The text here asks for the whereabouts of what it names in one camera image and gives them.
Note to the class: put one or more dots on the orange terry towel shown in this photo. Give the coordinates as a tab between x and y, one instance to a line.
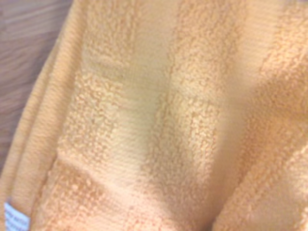
168	120

